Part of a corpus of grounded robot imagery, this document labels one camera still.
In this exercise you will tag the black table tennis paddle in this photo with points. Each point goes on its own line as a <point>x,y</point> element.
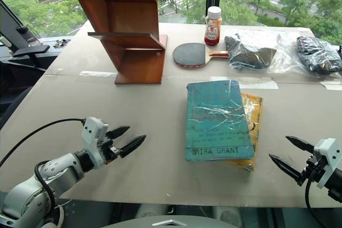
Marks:
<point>188,55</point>

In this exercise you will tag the black office chair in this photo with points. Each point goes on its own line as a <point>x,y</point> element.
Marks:
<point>16,83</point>

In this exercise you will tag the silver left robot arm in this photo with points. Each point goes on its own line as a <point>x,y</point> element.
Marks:
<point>62,168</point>

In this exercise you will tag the red ketchup bottle white cap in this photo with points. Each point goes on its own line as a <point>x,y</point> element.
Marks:
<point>213,29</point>

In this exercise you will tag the plastic bag with black gloves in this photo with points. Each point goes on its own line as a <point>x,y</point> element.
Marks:
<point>247,53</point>

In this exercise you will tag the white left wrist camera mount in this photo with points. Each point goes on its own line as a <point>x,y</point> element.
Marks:
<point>92,134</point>

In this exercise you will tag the teal paperback book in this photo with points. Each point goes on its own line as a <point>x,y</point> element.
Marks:
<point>216,116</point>

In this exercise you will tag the black monitor stand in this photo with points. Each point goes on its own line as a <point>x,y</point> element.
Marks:
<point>16,33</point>

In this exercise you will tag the dark rounded robot body shape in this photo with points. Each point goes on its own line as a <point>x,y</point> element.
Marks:
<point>171,221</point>

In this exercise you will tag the clear tape strip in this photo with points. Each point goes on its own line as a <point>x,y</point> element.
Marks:
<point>332,86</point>
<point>99,73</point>
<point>263,83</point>

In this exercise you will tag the plastic bag with dark cloth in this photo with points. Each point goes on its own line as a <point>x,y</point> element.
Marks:
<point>318,54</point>

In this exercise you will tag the wooden shelf stand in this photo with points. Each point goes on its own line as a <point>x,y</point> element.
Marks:
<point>128,14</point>

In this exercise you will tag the yellow paperback book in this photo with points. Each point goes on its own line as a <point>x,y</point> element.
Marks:
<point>256,116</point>

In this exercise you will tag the small dark metal clips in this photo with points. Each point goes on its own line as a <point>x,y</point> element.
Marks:
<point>62,43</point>

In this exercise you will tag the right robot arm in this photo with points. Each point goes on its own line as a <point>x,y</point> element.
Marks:
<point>336,185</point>

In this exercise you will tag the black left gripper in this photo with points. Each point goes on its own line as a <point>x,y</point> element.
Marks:
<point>110,150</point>

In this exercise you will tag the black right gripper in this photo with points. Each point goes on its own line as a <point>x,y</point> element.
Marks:
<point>314,168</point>

